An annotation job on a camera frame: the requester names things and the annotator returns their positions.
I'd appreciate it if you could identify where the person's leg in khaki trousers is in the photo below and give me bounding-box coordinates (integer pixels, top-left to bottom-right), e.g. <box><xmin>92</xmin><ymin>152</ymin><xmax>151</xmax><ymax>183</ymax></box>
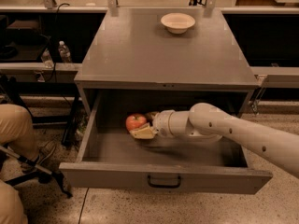
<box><xmin>0</xmin><ymin>104</ymin><xmax>39</xmax><ymax>161</ymax></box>

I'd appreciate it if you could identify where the black cable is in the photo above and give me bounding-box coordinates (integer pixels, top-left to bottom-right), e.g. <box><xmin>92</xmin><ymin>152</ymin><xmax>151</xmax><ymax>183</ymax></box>
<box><xmin>46</xmin><ymin>2</ymin><xmax>71</xmax><ymax>83</ymax></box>

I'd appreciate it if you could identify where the black drawer handle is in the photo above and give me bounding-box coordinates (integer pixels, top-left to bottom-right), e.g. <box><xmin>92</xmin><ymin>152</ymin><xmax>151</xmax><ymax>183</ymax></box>
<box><xmin>147</xmin><ymin>175</ymin><xmax>181</xmax><ymax>189</ymax></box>

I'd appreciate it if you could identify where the clear plastic water bottle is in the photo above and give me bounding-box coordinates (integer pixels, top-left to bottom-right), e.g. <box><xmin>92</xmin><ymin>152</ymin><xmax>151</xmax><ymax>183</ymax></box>
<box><xmin>58</xmin><ymin>41</ymin><xmax>73</xmax><ymax>68</ymax></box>

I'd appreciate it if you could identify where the red apple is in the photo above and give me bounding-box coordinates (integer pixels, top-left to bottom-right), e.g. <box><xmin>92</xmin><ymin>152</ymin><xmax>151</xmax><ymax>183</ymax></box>
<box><xmin>125</xmin><ymin>113</ymin><xmax>147</xmax><ymax>131</ymax></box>

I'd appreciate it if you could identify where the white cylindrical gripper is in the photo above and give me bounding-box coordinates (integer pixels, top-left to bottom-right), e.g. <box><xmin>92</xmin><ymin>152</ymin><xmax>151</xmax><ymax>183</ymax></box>
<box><xmin>130</xmin><ymin>110</ymin><xmax>174</xmax><ymax>139</ymax></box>

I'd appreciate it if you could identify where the white ceramic bowl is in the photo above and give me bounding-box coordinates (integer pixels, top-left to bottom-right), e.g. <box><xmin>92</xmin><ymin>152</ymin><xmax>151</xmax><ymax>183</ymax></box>
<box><xmin>161</xmin><ymin>13</ymin><xmax>195</xmax><ymax>35</ymax></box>

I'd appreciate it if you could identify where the grey metal cabinet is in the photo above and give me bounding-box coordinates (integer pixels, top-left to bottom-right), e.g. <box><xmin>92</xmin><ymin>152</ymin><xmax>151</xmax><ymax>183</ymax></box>
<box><xmin>75</xmin><ymin>7</ymin><xmax>258</xmax><ymax>111</ymax></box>

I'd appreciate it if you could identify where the grey open top drawer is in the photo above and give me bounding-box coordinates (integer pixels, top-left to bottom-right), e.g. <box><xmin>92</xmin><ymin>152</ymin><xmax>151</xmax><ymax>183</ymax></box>
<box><xmin>60</xmin><ymin>90</ymin><xmax>272</xmax><ymax>194</ymax></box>

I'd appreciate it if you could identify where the dark box on shelf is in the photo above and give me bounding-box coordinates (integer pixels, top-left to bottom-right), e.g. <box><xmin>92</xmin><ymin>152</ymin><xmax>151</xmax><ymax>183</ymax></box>
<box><xmin>7</xmin><ymin>20</ymin><xmax>41</xmax><ymax>45</ymax></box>

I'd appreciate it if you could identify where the grey sneaker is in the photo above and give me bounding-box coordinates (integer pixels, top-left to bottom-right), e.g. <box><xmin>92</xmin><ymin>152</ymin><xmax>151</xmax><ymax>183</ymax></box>
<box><xmin>21</xmin><ymin>140</ymin><xmax>58</xmax><ymax>174</ymax></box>

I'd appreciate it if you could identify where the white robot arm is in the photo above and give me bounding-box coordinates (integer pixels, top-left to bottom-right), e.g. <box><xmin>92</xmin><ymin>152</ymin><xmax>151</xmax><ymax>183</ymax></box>
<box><xmin>126</xmin><ymin>103</ymin><xmax>299</xmax><ymax>177</ymax></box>

